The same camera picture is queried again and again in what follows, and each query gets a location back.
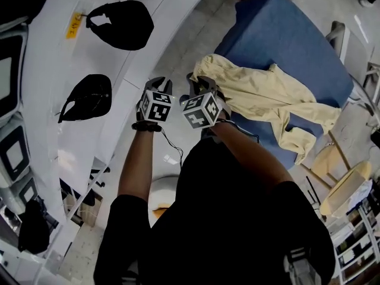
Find row of black caps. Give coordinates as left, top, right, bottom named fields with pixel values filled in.
left=85, top=0, right=154, bottom=51

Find black fabric bag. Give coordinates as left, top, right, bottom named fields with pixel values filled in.
left=17, top=199, right=50, bottom=255

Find thin black cable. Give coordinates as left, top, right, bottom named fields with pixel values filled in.
left=219, top=120, right=261, bottom=144
left=160, top=128, right=185, bottom=169

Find white round stool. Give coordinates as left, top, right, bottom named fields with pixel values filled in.
left=147, top=175, right=182, bottom=229

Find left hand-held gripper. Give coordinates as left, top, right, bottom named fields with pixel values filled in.
left=139, top=76, right=174, bottom=123

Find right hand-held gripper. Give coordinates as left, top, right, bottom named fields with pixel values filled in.
left=180, top=73, right=232, bottom=129

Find pale yellow garment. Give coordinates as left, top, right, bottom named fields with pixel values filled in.
left=189, top=53, right=342, bottom=166

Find grey-rimmed storage box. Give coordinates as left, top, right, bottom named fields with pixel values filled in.
left=0, top=120, right=32, bottom=186
left=0, top=25, right=29, bottom=124
left=14, top=176, right=39, bottom=207

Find beige plastic basket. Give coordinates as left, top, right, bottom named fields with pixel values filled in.
left=326, top=170, right=373, bottom=219

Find blue padded mat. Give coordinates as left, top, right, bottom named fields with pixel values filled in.
left=214, top=0, right=354, bottom=172

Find round wooden table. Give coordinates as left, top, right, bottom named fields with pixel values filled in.
left=319, top=160, right=372, bottom=218

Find white lounge chair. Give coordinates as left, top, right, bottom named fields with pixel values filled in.
left=325, top=21, right=380, bottom=121

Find person's left forearm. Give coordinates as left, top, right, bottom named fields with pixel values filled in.
left=118, top=131, right=155, bottom=203

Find person's right striped shoe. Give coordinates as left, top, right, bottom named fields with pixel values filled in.
left=283, top=248, right=321, bottom=285

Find black bead bracelet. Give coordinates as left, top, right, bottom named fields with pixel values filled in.
left=132, top=122, right=163, bottom=133

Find black cap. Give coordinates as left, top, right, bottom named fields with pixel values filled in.
left=58, top=74, right=113, bottom=124

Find person's right forearm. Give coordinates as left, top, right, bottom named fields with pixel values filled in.
left=212, top=120, right=295, bottom=189

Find person's black-clothed body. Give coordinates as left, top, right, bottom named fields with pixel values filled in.
left=93, top=137, right=336, bottom=285

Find yellow paper tag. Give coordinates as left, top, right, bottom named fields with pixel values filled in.
left=65, top=12, right=83, bottom=40

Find pale crumpled clothes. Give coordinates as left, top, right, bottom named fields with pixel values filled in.
left=350, top=179, right=373, bottom=210

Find white low shelf unit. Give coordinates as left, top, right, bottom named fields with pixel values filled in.
left=331, top=200, right=380, bottom=283

